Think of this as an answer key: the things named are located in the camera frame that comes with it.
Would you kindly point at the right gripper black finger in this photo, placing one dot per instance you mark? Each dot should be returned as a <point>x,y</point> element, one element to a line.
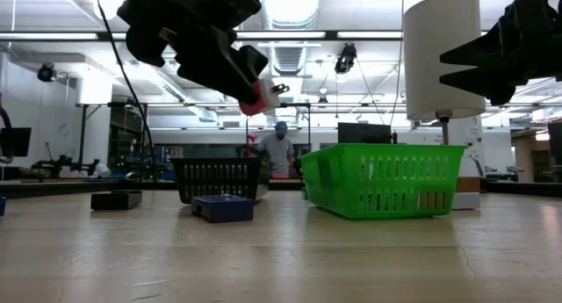
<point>492,83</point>
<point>483,52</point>

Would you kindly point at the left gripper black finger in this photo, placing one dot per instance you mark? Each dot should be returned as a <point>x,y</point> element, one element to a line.
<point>254,63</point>
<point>224,81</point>

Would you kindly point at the pink white USB charger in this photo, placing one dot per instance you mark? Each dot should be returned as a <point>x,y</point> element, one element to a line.
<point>263,98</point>

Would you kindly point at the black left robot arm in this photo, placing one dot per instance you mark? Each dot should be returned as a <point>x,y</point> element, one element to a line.
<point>197,4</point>

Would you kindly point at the black plastic basket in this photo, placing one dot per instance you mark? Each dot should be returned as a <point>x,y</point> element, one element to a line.
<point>219,161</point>

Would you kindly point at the person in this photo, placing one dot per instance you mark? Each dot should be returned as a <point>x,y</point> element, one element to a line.
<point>278,151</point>

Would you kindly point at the green plastic basket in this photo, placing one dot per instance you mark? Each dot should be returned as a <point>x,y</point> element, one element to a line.
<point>382,148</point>

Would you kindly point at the navy blue digital clock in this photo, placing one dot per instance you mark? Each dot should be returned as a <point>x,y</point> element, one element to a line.
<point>224,211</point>

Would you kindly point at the black monitor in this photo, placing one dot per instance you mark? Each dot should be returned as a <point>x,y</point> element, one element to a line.
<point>364,133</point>
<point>17,142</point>

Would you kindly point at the black gantry frame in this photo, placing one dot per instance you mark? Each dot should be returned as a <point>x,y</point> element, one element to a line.
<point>197,104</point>

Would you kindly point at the black hanging camera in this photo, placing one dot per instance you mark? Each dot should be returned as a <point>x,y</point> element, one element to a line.
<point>345,57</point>

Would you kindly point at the black mounted camera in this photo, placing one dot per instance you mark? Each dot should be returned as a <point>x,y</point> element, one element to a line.
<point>46,72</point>

